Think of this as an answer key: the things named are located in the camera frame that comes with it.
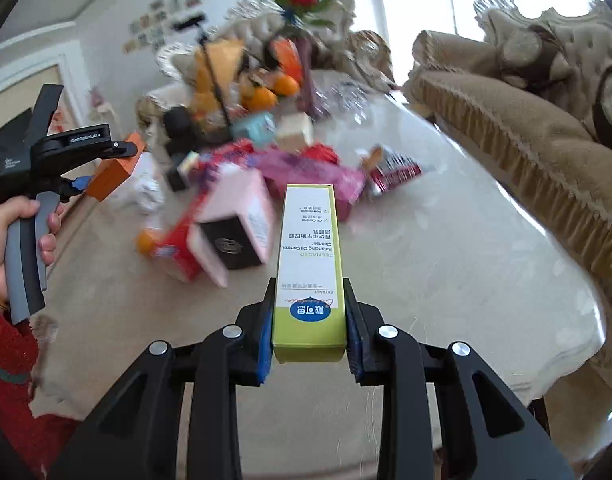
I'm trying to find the cream carton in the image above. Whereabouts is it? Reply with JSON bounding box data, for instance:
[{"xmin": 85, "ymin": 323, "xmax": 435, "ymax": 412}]
[{"xmin": 276, "ymin": 112, "xmax": 315, "ymax": 153}]

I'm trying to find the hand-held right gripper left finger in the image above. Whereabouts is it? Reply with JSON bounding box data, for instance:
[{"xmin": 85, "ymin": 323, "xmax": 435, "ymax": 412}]
[{"xmin": 48, "ymin": 277, "xmax": 277, "ymax": 480}]

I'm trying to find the orange carton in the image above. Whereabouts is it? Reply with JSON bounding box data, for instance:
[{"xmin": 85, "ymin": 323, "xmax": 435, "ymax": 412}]
[{"xmin": 86, "ymin": 132, "xmax": 148, "ymax": 203}]

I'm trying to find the yellow paper bag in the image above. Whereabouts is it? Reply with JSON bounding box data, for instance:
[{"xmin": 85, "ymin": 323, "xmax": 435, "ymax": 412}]
[{"xmin": 193, "ymin": 40, "xmax": 247, "ymax": 111}]

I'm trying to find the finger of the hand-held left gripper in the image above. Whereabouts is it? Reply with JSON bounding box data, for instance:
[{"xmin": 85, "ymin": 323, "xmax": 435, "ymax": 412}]
[
  {"xmin": 98, "ymin": 140, "xmax": 138, "ymax": 162},
  {"xmin": 60, "ymin": 175, "xmax": 95, "ymax": 202}
]

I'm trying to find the pink box with black end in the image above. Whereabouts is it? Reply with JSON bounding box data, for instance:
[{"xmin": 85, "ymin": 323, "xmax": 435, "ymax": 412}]
[{"xmin": 186, "ymin": 162, "xmax": 277, "ymax": 288}]

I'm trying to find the black phone tripod stand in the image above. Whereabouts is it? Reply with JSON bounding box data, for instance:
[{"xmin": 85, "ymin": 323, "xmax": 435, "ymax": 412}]
[{"xmin": 171, "ymin": 12, "xmax": 237, "ymax": 131}]

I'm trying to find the white cardboard box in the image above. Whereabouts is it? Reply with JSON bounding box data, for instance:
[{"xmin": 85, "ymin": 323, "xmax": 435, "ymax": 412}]
[{"xmin": 111, "ymin": 152, "xmax": 167, "ymax": 216}]

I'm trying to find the round brown beige cushion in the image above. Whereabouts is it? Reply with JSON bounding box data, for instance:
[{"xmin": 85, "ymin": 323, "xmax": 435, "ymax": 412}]
[
  {"xmin": 486, "ymin": 10, "xmax": 571, "ymax": 92},
  {"xmin": 592, "ymin": 65, "xmax": 612, "ymax": 157}
]

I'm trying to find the white side table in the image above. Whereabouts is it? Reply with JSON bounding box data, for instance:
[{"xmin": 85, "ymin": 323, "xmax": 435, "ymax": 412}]
[{"xmin": 88, "ymin": 102, "xmax": 120, "ymax": 142}]

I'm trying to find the tan draped armchair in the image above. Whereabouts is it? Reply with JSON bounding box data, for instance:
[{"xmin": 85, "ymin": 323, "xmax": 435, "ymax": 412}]
[{"xmin": 347, "ymin": 30, "xmax": 397, "ymax": 92}]

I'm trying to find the small mandarin orange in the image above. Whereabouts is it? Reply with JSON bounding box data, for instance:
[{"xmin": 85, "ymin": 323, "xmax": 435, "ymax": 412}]
[{"xmin": 137, "ymin": 229, "xmax": 159, "ymax": 256}]

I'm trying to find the set of clear drinking glasses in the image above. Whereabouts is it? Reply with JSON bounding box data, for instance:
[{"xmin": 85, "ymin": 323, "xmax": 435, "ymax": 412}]
[{"xmin": 316, "ymin": 80, "xmax": 373, "ymax": 122}]

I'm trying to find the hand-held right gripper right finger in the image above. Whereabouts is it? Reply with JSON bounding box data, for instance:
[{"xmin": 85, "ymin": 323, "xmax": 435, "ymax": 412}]
[{"xmin": 343, "ymin": 285, "xmax": 576, "ymax": 480}]

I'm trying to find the orange snack packet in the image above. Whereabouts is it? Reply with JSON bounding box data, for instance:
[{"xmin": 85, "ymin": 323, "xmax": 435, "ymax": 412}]
[{"xmin": 271, "ymin": 37, "xmax": 305, "ymax": 83}]

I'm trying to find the large orange fruit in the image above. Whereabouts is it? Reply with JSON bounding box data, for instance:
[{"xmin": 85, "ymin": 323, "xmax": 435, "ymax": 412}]
[
  {"xmin": 241, "ymin": 82, "xmax": 279, "ymax": 112},
  {"xmin": 273, "ymin": 72, "xmax": 301, "ymax": 97}
]

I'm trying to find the wall photo collage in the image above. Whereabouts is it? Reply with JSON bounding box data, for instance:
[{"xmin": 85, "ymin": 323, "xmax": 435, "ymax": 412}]
[{"xmin": 123, "ymin": 0, "xmax": 204, "ymax": 54}]

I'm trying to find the beige fringed sofa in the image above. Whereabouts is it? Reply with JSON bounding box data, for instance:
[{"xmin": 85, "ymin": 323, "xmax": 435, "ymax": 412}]
[{"xmin": 403, "ymin": 0, "xmax": 612, "ymax": 321}]

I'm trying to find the small black carton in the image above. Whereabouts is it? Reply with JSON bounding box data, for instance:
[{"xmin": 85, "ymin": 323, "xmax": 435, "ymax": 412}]
[{"xmin": 166, "ymin": 150, "xmax": 201, "ymax": 192}]

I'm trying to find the green and white carton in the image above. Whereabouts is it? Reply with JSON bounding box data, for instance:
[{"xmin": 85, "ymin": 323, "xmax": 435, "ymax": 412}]
[{"xmin": 272, "ymin": 184, "xmax": 347, "ymax": 365}]

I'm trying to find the lace covered armchair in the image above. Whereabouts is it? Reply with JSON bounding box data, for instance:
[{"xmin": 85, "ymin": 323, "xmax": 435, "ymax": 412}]
[{"xmin": 136, "ymin": 80, "xmax": 187, "ymax": 128}]

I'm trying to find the red crumpled wrapper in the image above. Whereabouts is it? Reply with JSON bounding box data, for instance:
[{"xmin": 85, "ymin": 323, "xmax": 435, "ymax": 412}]
[{"xmin": 301, "ymin": 144, "xmax": 339, "ymax": 165}]

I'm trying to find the red and white snack packet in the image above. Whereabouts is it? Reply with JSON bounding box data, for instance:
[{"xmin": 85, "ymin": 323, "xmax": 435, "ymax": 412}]
[{"xmin": 361, "ymin": 145, "xmax": 424, "ymax": 196}]

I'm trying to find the person's left forearm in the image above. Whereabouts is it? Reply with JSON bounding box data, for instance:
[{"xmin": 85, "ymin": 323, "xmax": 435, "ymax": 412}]
[{"xmin": 0, "ymin": 285, "xmax": 44, "ymax": 480}]

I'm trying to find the magenta packet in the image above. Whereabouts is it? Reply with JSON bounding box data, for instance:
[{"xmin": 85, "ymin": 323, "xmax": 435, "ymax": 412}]
[{"xmin": 258, "ymin": 147, "xmax": 367, "ymax": 222}]

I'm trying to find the teal carton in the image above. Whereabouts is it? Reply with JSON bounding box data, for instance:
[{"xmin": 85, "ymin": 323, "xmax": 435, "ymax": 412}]
[{"xmin": 231, "ymin": 112, "xmax": 277, "ymax": 148}]

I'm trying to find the purple glass vase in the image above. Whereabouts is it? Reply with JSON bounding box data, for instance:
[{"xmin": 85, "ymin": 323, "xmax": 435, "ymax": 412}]
[{"xmin": 296, "ymin": 35, "xmax": 321, "ymax": 113}]

